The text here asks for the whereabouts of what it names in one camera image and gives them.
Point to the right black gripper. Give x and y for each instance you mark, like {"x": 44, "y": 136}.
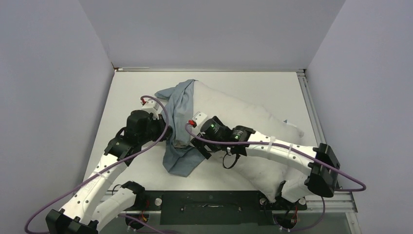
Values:
{"x": 202, "y": 146}

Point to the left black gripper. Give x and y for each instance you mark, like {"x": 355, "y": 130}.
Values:
{"x": 159, "y": 123}

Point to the patchwork and blue pillowcase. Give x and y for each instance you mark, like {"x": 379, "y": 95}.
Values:
{"x": 179, "y": 159}

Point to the cream white pillow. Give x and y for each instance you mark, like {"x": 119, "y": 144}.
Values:
{"x": 265, "y": 175}

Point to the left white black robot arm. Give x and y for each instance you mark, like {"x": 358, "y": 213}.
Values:
{"x": 85, "y": 213}

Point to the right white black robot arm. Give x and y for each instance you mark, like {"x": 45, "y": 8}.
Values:
{"x": 311, "y": 170}

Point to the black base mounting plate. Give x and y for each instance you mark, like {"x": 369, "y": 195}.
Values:
{"x": 211, "y": 207}

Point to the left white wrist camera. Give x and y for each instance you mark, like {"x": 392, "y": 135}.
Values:
{"x": 152, "y": 107}

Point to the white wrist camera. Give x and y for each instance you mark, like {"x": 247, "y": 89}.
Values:
{"x": 152, "y": 107}
{"x": 198, "y": 120}

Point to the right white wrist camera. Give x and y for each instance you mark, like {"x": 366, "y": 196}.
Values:
{"x": 198, "y": 120}

